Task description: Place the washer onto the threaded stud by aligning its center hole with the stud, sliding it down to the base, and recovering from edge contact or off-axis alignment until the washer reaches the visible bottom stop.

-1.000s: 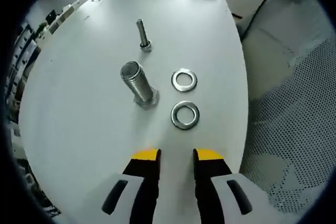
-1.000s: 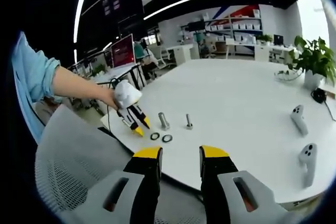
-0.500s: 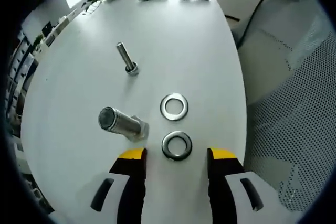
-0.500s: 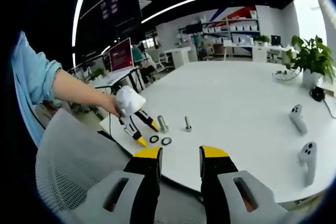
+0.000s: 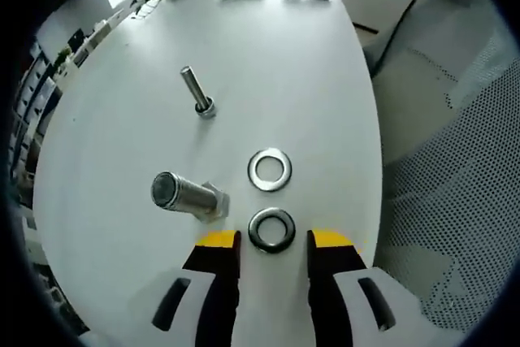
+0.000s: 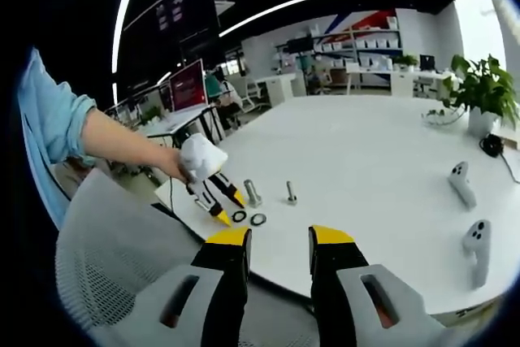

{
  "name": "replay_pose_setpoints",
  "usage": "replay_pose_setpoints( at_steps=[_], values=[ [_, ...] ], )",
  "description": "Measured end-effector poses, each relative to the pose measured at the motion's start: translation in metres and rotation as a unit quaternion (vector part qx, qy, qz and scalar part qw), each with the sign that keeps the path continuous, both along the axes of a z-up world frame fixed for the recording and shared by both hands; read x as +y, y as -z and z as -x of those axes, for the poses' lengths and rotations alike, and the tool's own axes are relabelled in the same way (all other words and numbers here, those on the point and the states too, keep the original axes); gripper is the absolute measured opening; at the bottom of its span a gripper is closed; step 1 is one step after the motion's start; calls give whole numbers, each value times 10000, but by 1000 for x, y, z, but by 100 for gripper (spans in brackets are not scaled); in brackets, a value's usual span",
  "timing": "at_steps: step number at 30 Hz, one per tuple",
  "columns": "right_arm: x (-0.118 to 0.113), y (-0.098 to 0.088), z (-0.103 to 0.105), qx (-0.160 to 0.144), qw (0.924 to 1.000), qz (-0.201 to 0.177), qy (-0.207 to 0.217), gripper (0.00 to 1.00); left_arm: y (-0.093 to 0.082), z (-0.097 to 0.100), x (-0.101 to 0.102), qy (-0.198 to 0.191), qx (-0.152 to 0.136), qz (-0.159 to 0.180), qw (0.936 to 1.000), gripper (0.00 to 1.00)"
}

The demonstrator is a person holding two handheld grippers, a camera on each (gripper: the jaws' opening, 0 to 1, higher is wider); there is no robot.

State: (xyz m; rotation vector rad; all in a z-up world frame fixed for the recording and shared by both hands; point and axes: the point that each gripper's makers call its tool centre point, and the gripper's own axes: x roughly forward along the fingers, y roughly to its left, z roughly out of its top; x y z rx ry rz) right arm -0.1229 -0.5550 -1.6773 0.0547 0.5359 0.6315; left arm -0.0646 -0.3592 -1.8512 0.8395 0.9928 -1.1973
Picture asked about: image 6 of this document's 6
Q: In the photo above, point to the large steel threaded stud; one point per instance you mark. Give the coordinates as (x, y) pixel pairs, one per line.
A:
(252, 192)

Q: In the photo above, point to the potted green plant white pot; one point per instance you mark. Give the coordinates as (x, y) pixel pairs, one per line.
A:
(483, 87)

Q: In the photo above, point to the white background desk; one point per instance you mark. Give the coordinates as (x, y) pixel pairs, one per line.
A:
(402, 79)

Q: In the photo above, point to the white low cabinet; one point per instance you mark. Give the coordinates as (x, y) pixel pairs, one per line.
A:
(280, 87)

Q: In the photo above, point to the white background office chair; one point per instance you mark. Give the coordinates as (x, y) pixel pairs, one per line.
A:
(252, 95)

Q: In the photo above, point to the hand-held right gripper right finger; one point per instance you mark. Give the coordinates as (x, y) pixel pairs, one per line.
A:
(341, 302)

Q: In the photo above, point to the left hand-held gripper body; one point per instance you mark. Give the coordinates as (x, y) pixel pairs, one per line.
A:
(203, 156)

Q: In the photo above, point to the person's left hand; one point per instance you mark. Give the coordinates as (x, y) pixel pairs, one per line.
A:
(178, 168)

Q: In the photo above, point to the small green potted plant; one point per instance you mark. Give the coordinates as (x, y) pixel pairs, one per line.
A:
(406, 62)

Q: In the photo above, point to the small black device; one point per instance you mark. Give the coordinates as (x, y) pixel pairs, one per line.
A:
(491, 144)

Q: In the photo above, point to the white desk black legs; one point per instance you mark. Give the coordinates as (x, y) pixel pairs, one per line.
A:
(191, 116)

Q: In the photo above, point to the white handheld controller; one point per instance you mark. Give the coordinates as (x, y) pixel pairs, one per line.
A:
(461, 184)
(477, 253)

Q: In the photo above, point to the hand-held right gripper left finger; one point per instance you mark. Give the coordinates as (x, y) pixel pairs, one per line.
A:
(219, 302)

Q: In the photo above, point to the small steel threaded stud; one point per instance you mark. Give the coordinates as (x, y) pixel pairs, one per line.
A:
(291, 192)

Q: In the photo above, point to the white storage shelf unit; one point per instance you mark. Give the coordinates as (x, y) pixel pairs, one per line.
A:
(365, 44)

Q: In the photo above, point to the dark hanging display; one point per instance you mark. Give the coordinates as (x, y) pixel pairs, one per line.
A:
(176, 11)

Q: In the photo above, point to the small black monitor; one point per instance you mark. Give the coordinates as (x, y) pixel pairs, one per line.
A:
(426, 62)

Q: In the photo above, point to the large steel washer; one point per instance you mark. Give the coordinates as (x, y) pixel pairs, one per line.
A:
(252, 219)
(234, 216)

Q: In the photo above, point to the grey mesh office chair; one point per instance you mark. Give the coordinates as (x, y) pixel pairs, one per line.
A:
(122, 241)

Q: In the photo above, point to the red screen computer monitor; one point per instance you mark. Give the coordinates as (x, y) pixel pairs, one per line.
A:
(187, 87)

